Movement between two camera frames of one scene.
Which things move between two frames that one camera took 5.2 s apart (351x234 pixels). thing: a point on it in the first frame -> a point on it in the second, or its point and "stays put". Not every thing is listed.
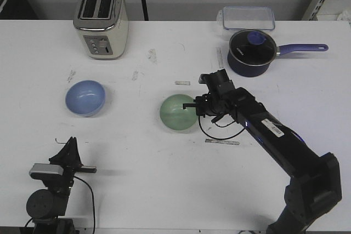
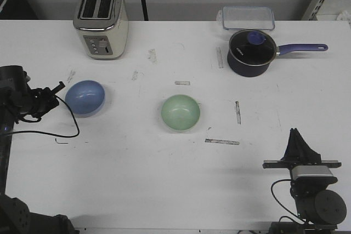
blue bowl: [85, 97] stays put
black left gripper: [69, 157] -> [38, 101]
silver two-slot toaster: [101, 17] stays put
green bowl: [174, 116] stays put
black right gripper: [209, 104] -> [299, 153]
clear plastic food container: [249, 17] stays put
